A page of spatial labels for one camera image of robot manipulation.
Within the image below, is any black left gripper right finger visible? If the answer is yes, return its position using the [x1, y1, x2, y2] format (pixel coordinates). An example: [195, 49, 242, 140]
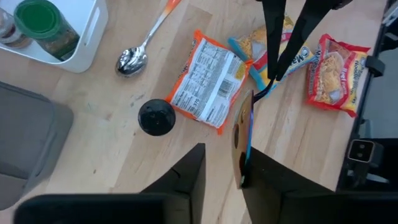
[247, 148, 335, 224]

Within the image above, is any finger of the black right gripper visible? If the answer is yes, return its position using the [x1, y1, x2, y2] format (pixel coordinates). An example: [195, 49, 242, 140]
[275, 0, 335, 82]
[262, 0, 287, 80]

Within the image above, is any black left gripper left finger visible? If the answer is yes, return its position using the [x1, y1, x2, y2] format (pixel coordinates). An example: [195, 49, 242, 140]
[140, 142, 207, 224]

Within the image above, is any orange ramen packet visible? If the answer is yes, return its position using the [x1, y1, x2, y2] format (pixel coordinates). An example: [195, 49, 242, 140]
[164, 29, 253, 136]

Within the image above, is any green-lid spice jar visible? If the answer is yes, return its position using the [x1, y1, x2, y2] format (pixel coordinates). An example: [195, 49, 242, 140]
[13, 0, 81, 62]

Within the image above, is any small beige-lid spice jar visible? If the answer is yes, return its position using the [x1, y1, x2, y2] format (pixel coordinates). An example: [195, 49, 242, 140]
[0, 7, 33, 50]

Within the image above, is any blue-edged ramen packet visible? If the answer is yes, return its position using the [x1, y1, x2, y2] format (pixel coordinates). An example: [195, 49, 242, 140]
[228, 14, 315, 96]

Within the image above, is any red ramen packet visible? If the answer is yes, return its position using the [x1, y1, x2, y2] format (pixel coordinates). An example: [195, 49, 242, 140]
[305, 33, 371, 118]

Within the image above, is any black-lid spice bottle purple label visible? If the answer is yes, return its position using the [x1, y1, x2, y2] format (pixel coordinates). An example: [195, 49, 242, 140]
[137, 98, 177, 137]

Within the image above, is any white plastic bin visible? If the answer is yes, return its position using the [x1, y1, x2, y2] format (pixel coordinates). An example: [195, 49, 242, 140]
[0, 0, 109, 74]

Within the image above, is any black frame clamp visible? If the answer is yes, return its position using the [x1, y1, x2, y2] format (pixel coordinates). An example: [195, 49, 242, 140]
[365, 55, 386, 78]

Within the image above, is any small table-level camera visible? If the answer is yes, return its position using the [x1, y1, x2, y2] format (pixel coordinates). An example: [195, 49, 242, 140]
[347, 139, 376, 164]

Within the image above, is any black aluminium frame rail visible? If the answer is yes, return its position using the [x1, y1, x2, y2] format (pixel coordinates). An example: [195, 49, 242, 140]
[335, 0, 398, 192]

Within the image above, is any silver spoon orange handle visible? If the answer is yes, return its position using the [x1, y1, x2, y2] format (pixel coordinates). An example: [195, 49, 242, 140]
[115, 0, 183, 77]

